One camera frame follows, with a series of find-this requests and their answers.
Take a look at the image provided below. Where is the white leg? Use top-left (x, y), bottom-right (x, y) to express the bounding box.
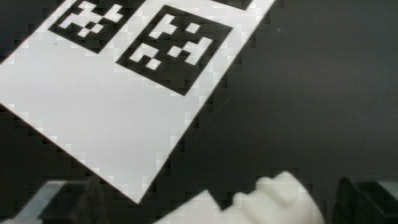
top-left (153, 172), bottom-right (326, 224)

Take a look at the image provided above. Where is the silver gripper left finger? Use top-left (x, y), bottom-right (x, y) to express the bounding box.
top-left (16, 179), bottom-right (105, 224)

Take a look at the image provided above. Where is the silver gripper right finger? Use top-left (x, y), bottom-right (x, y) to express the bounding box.
top-left (334, 178), bottom-right (398, 224)

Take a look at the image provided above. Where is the fiducial marker plate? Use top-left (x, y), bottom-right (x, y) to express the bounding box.
top-left (0, 0), bottom-right (276, 200)

